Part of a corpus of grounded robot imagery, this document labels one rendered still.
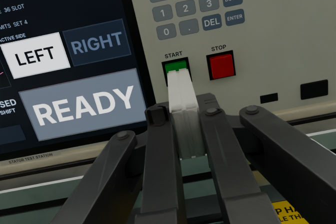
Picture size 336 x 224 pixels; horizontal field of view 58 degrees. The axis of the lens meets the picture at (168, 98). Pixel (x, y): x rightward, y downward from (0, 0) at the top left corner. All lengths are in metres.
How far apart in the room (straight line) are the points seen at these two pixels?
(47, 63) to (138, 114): 0.09
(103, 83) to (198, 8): 0.10
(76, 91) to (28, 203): 0.11
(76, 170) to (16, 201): 0.06
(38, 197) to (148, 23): 0.18
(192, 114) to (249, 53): 0.13
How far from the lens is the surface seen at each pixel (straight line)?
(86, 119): 0.28
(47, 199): 0.31
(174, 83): 0.19
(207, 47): 0.26
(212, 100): 0.18
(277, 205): 0.29
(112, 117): 0.28
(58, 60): 0.27
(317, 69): 0.29
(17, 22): 0.28
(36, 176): 0.31
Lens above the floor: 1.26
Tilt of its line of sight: 22 degrees down
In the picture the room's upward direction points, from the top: 12 degrees counter-clockwise
